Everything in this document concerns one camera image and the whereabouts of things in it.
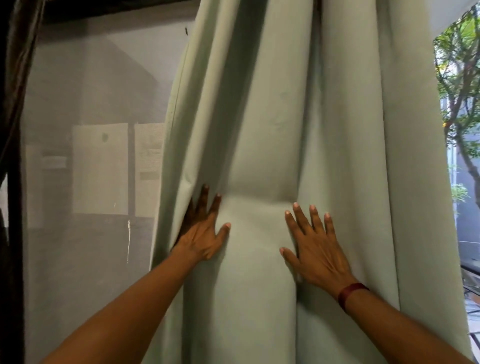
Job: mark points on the person's left hand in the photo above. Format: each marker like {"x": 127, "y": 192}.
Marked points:
{"x": 200, "y": 240}

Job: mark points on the person's right hand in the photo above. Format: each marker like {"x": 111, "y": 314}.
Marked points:
{"x": 322, "y": 262}

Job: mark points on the light teal curtain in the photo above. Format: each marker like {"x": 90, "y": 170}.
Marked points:
{"x": 262, "y": 150}

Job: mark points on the dark brown curtain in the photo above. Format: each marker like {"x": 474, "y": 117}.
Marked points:
{"x": 22, "y": 56}

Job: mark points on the person's left forearm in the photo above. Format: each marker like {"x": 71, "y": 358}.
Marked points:
{"x": 123, "y": 318}

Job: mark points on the person's right forearm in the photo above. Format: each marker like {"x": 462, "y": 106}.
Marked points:
{"x": 405, "y": 333}

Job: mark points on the red wrist band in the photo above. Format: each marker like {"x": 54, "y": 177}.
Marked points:
{"x": 352, "y": 296}

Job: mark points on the white paper sheet with print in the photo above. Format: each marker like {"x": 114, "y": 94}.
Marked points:
{"x": 150, "y": 195}

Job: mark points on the grey mesh window screen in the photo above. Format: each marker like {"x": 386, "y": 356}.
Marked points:
{"x": 93, "y": 262}

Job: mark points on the green tree outside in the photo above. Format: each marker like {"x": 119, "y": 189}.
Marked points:
{"x": 455, "y": 45}

